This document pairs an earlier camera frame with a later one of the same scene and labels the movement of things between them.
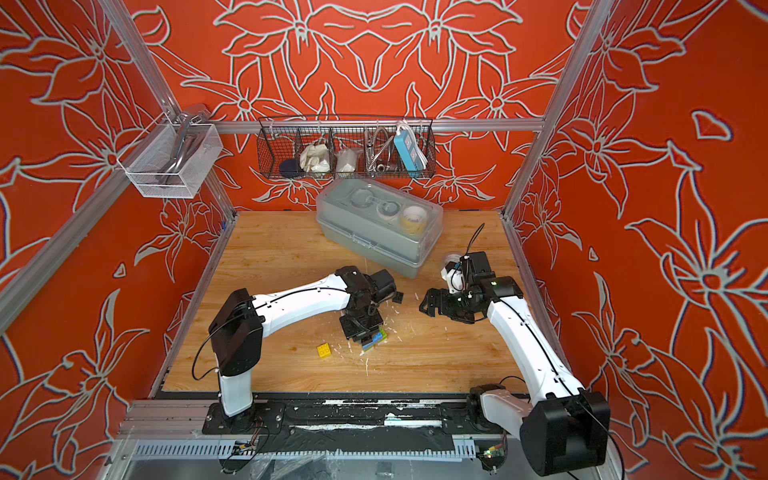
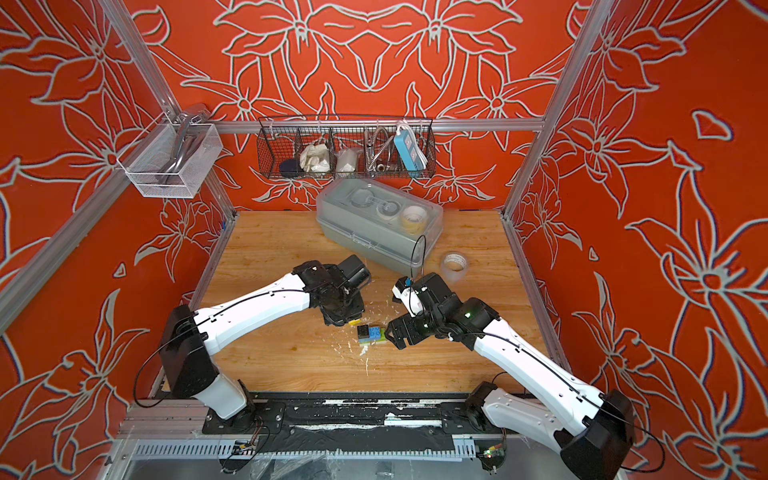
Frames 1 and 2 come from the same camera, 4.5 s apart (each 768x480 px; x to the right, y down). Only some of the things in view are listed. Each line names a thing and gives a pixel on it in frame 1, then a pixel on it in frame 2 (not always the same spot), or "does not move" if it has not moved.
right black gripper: [444, 295] -> [411, 337]
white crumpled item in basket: [315, 158] does not move
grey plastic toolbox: [379, 225] does not move
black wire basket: [348, 147] does not move
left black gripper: [362, 337] -> [335, 319]
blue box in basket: [409, 151] does not move
